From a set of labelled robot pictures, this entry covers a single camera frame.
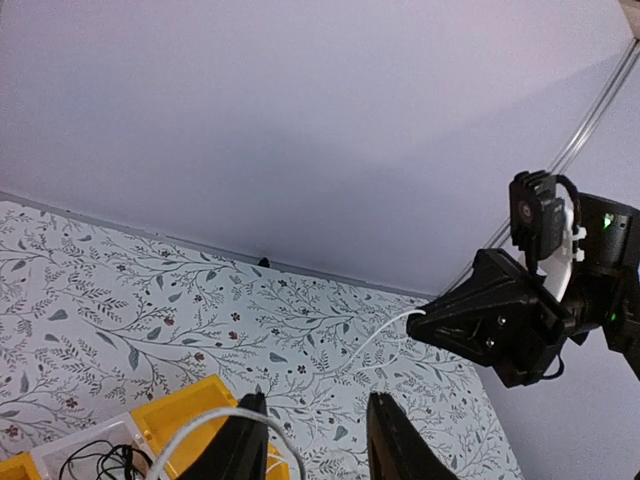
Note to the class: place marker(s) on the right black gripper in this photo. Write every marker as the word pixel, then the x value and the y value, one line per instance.
pixel 500 317

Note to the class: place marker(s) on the floral table cloth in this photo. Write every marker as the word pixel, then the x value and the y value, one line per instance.
pixel 96 322

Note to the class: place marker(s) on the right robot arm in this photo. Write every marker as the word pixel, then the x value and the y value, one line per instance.
pixel 603 292

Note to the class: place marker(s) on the near yellow plastic bin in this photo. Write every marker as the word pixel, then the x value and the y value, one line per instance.
pixel 20 467

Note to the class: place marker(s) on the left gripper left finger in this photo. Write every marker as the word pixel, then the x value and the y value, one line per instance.
pixel 238 451

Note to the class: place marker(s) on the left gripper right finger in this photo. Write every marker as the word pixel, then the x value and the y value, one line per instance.
pixel 395 448

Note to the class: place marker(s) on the right aluminium frame post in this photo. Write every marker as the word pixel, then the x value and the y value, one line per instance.
pixel 613 77

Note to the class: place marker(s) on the far yellow plastic bin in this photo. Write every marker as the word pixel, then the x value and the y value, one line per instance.
pixel 160 420

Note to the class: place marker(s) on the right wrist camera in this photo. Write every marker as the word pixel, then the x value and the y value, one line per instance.
pixel 546 226

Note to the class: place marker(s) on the white translucent plastic bin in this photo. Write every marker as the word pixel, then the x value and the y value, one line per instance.
pixel 114 449

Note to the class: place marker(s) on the yellow plastic bin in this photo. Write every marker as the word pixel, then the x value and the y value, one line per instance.
pixel 20 467
pixel 160 420

